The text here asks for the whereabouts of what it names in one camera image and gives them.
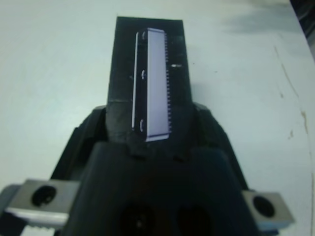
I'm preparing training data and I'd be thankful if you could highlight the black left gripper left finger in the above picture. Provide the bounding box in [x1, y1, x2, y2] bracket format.
[50, 104, 109, 183]

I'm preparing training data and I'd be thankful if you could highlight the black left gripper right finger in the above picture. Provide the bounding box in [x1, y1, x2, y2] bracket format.
[192, 102, 250, 192]

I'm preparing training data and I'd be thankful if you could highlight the black printed box lid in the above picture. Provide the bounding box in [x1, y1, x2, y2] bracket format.
[106, 16, 195, 148]

